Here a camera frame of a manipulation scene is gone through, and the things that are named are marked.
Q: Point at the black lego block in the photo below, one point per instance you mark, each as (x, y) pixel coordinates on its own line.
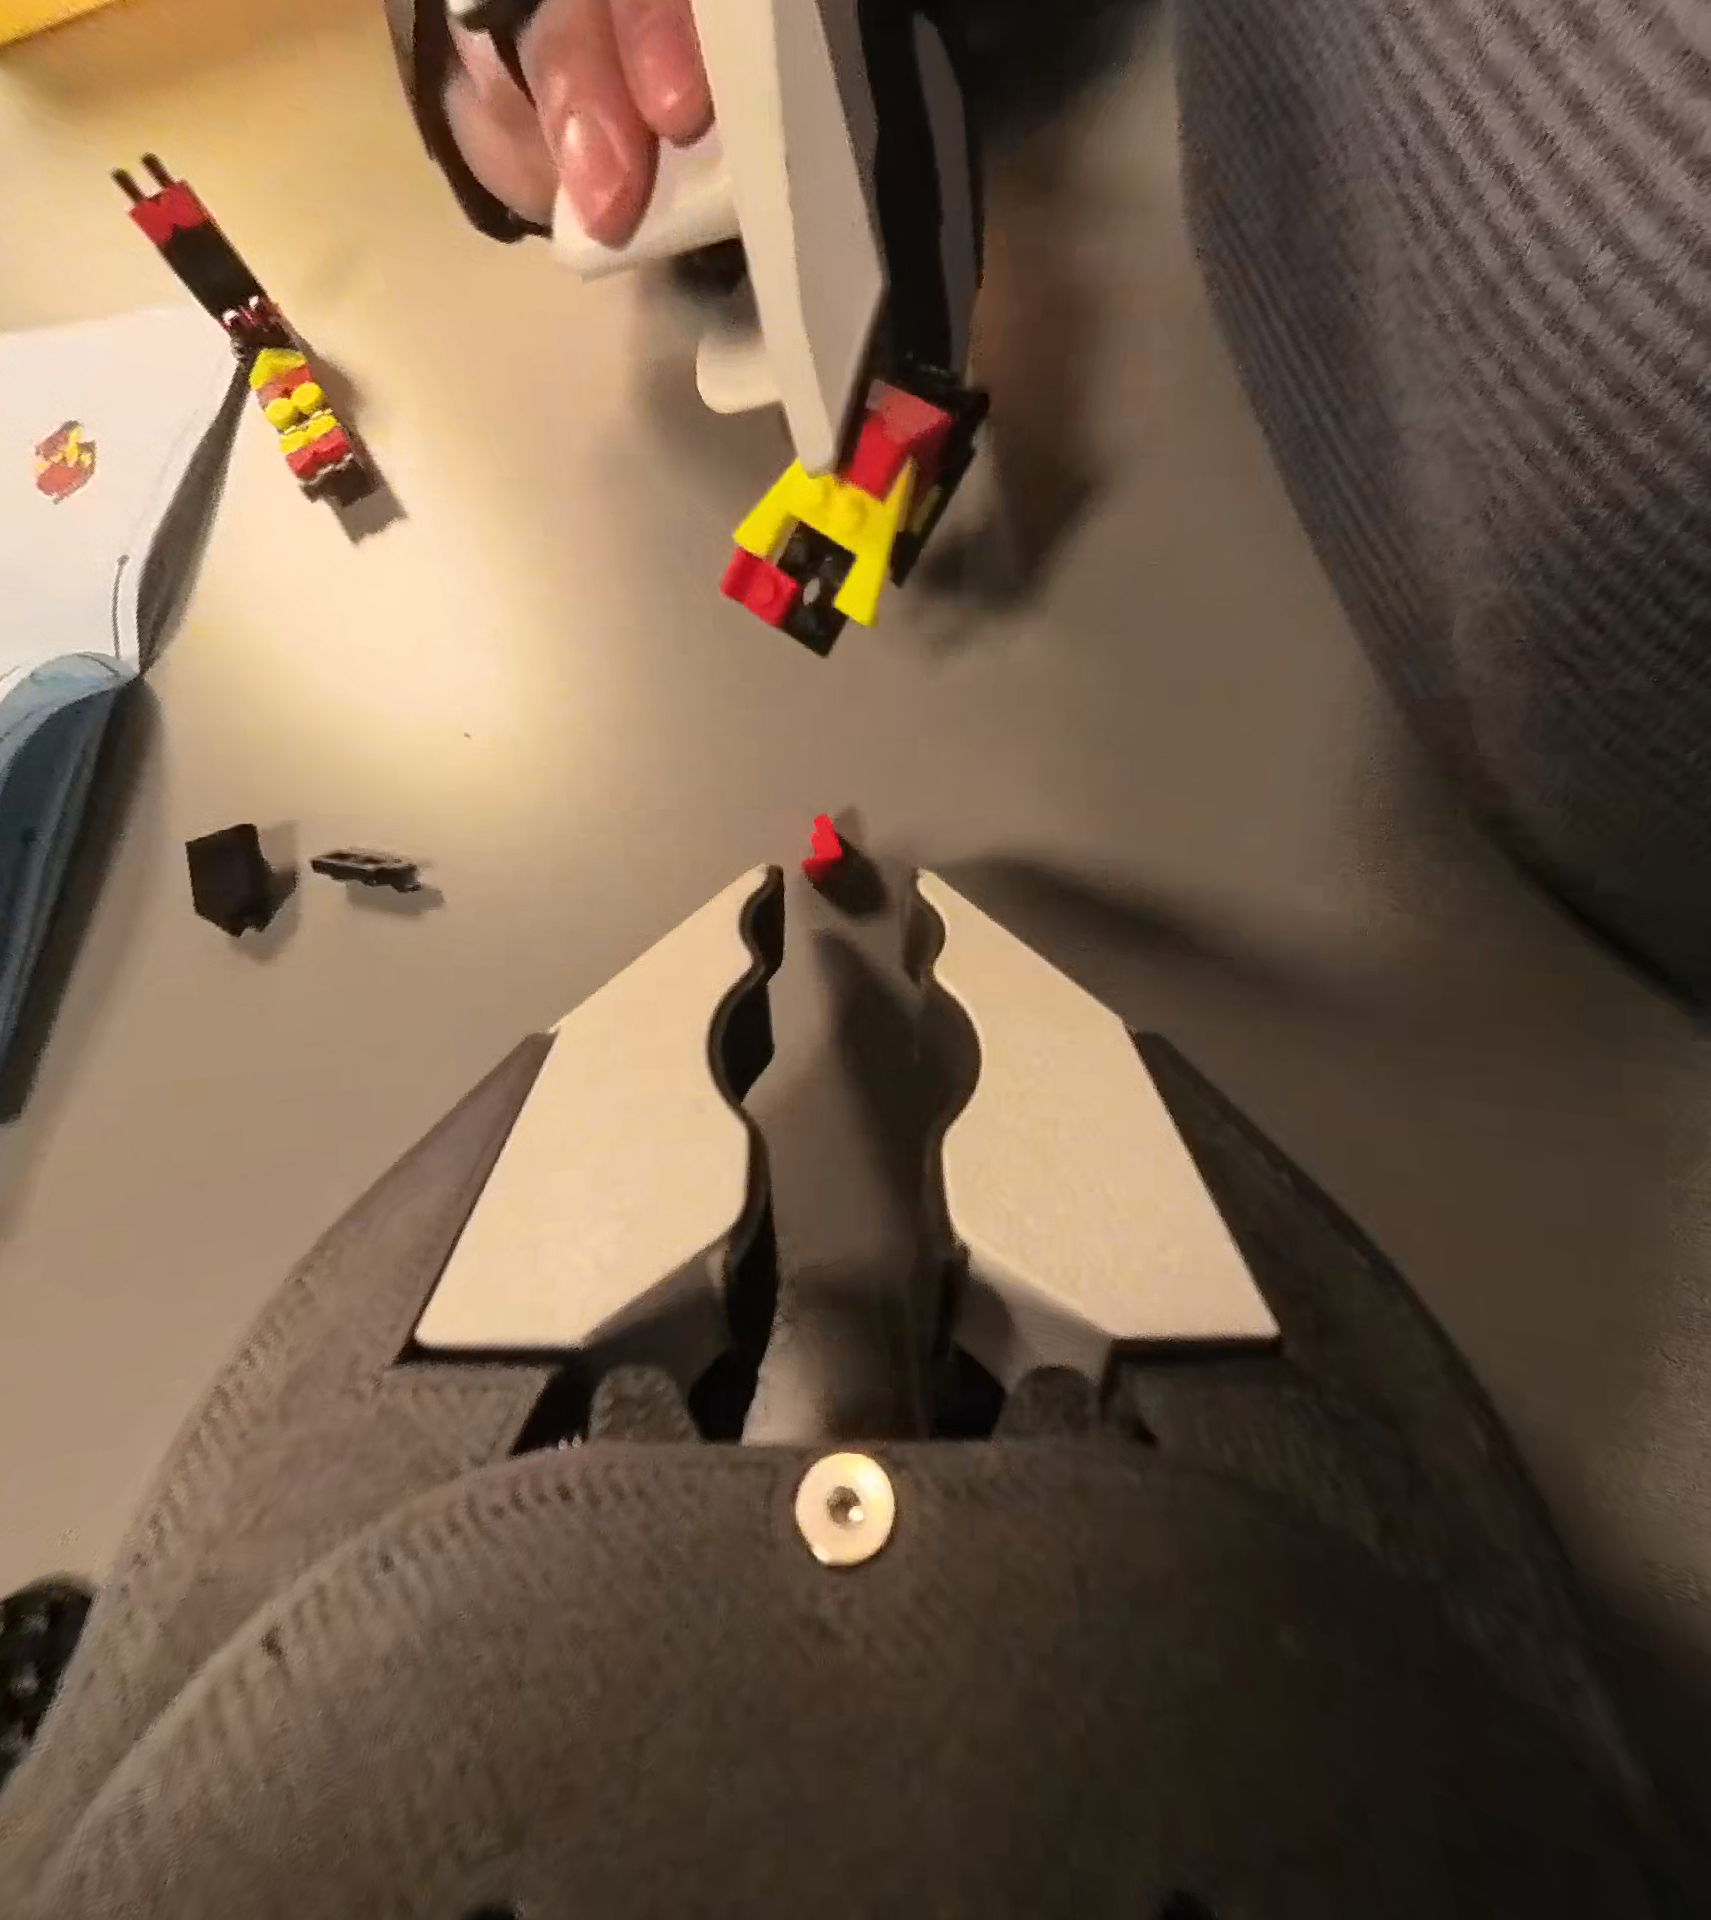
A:
(229, 879)

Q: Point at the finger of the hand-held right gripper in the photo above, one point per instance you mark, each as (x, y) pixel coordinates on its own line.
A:
(939, 183)
(809, 195)

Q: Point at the open instruction booklet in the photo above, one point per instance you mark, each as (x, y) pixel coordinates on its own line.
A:
(27, 631)

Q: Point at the flat black lego piece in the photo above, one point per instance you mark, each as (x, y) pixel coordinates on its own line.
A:
(368, 872)

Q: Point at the long red yellow lego assembly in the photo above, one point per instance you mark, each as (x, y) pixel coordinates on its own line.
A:
(286, 400)

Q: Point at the small red yellow lego assembly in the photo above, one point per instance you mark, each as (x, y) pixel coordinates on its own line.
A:
(840, 515)

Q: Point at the yellow plastic bin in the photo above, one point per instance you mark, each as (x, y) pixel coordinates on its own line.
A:
(27, 19)

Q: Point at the round black lego plate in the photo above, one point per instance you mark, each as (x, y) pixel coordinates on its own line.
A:
(2, 1697)

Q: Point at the small red lego piece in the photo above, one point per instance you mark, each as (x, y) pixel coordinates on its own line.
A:
(823, 845)

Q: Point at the person's right hand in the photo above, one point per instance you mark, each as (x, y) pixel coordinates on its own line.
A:
(598, 105)

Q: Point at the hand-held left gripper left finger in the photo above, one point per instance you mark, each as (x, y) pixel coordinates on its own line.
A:
(617, 1187)

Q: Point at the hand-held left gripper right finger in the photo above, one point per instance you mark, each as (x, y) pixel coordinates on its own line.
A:
(1089, 1187)

